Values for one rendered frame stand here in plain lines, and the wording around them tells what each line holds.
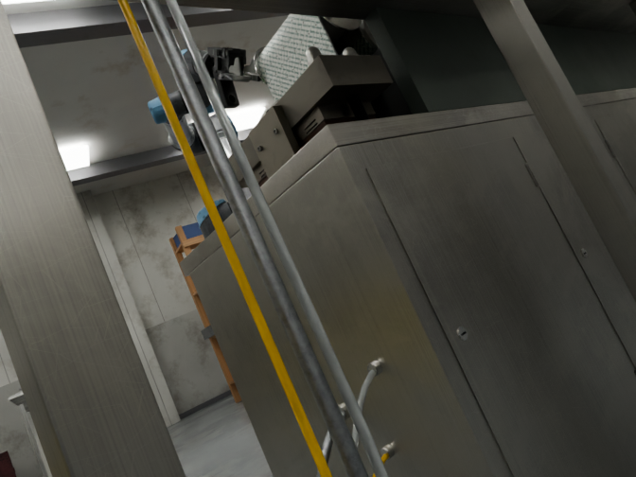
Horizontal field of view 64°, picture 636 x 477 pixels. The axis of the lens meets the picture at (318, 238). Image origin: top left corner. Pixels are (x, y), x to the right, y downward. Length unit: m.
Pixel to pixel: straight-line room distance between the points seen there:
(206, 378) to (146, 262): 2.28
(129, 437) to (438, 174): 0.72
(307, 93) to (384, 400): 0.54
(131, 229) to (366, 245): 8.86
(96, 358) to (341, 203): 0.54
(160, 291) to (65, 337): 8.96
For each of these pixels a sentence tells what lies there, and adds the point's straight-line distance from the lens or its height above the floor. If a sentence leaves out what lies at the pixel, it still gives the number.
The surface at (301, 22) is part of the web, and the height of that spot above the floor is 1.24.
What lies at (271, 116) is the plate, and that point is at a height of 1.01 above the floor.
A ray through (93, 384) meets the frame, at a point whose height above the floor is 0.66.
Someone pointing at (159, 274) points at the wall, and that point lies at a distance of 9.36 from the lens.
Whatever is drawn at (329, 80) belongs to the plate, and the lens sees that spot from 0.88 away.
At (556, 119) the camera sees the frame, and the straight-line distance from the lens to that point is 1.03.
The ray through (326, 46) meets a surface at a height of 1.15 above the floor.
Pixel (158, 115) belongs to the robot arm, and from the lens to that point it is 1.66.
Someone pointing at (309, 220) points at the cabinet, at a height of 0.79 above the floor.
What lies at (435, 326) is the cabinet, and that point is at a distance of 0.78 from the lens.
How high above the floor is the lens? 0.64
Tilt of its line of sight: 8 degrees up
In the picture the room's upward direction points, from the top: 24 degrees counter-clockwise
